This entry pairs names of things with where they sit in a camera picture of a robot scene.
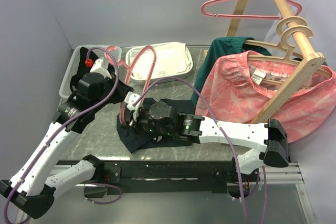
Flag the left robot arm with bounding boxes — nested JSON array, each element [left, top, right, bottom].
[[1, 73, 133, 219]]

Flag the pink hanger front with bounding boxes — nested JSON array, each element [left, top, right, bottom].
[[104, 45, 158, 124]]

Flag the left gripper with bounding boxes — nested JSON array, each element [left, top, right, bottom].
[[92, 72, 133, 112]]

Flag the black drawstring garment in basket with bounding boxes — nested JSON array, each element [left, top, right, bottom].
[[70, 47, 90, 92]]

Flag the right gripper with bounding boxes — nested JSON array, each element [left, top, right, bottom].
[[120, 105, 174, 137]]

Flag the white cloth in basket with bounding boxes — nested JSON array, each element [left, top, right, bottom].
[[129, 41, 191, 80]]

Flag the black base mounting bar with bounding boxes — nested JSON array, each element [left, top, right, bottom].
[[72, 159, 260, 196]]

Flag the pink patterned shorts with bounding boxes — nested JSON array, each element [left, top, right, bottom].
[[195, 50, 335, 143]]

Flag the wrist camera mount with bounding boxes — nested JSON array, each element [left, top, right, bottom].
[[124, 92, 141, 121], [85, 57, 111, 78]]

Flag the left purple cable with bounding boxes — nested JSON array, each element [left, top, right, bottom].
[[4, 47, 124, 224]]

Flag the beige wooden hanger rear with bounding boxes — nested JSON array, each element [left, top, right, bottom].
[[244, 16, 313, 59]]

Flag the beige wooden hanger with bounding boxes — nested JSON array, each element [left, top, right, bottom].
[[248, 24, 334, 80], [244, 16, 313, 59]]

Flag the green shorts on rack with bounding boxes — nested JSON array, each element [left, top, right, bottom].
[[194, 37, 272, 93]]

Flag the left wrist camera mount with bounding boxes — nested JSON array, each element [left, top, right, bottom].
[[85, 57, 111, 78]]

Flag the pink hanger rear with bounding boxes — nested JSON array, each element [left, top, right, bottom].
[[201, 0, 302, 20]]

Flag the aluminium frame rail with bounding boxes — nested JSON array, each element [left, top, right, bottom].
[[14, 162, 316, 224]]

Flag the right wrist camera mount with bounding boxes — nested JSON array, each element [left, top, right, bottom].
[[124, 92, 141, 121]]

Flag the dark navy shorts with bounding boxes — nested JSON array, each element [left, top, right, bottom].
[[116, 99, 195, 153]]

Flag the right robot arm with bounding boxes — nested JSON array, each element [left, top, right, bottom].
[[124, 100, 289, 182]]

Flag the white plastic basket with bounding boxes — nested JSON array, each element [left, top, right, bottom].
[[125, 41, 194, 86]]

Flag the grey plastic basket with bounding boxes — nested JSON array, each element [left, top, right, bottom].
[[59, 45, 122, 99]]

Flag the pink hanger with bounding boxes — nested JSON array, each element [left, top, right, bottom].
[[104, 45, 158, 124], [201, 0, 302, 20]]

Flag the beige wooden hanger front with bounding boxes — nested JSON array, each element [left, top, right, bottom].
[[248, 24, 334, 80]]

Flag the wooden clothes rack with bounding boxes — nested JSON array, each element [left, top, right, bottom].
[[203, 0, 326, 125]]

